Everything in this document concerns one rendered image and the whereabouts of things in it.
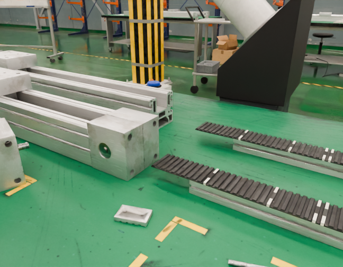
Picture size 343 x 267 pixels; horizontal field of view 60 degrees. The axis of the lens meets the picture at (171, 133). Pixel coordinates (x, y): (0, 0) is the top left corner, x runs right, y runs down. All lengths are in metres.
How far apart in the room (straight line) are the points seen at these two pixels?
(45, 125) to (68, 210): 0.23
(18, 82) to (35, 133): 0.18
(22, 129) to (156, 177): 0.35
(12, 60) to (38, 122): 0.47
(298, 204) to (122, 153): 0.29
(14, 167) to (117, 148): 0.18
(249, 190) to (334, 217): 0.12
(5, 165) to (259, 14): 0.80
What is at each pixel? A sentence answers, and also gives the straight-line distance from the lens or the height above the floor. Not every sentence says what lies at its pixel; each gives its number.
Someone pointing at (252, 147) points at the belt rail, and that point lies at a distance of 0.65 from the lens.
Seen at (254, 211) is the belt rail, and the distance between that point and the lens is 0.47.
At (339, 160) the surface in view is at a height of 0.81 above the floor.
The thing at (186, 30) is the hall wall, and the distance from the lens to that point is 9.28.
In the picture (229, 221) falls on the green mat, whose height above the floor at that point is 0.78.
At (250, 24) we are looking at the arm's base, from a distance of 1.01.
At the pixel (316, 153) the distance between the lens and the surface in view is 0.63.
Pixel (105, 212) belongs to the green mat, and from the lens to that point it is 0.48.
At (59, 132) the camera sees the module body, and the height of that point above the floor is 0.83.
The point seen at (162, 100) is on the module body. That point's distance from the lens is 0.76.
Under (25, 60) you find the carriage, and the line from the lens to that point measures 1.15.
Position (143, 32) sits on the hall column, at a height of 0.72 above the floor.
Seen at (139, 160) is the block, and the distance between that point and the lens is 0.55.
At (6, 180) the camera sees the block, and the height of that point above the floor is 0.80.
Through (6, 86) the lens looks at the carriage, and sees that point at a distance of 0.83.
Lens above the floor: 1.08
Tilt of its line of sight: 24 degrees down
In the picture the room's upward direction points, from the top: straight up
